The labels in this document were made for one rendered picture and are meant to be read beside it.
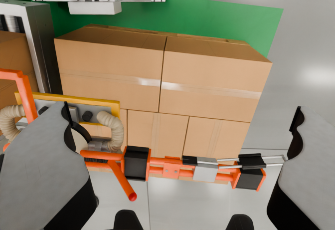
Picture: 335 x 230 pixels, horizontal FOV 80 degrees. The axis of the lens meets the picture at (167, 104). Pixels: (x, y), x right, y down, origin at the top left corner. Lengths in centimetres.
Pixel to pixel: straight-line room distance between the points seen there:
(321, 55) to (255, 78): 89
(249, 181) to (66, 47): 109
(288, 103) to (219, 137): 90
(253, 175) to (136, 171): 35
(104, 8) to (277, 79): 159
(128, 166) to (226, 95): 79
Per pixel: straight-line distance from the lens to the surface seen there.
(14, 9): 130
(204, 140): 143
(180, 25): 165
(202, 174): 66
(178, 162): 64
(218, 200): 287
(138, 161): 63
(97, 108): 70
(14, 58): 125
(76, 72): 130
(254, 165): 66
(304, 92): 213
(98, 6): 68
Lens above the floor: 163
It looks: 60 degrees down
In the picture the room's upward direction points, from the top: 175 degrees counter-clockwise
